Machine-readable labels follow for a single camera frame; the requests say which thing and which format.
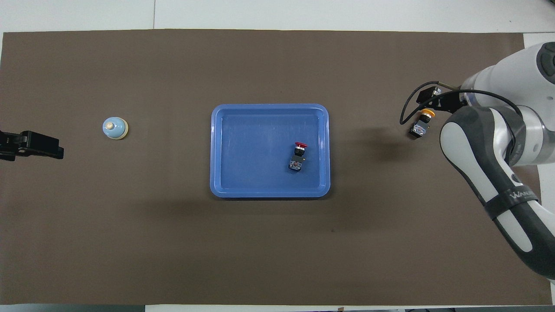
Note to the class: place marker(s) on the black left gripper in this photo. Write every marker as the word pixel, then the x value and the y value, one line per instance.
pixel 13 143

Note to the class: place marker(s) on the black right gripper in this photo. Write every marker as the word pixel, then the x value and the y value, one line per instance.
pixel 453 103

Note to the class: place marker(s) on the yellow push button switch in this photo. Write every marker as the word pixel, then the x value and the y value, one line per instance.
pixel 419 128

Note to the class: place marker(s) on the red push button switch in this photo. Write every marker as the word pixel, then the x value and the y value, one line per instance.
pixel 297 162

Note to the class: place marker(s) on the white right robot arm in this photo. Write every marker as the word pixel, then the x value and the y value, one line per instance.
pixel 477 143

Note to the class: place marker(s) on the light blue service bell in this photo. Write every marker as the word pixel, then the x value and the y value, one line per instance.
pixel 115 129

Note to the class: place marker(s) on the blue plastic tray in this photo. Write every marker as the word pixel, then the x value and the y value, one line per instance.
pixel 251 151

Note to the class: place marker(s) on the brown table mat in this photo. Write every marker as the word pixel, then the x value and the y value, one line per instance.
pixel 173 242

